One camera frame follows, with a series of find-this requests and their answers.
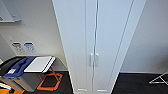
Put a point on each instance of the grey wall panel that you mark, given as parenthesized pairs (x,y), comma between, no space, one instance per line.
(8,10)

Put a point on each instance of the white wardrobe body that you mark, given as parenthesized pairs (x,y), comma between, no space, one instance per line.
(136,13)

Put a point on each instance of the blue bin lid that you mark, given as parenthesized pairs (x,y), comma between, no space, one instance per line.
(20,66)

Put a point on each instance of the grey bin body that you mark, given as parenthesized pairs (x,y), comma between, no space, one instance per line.
(25,81)

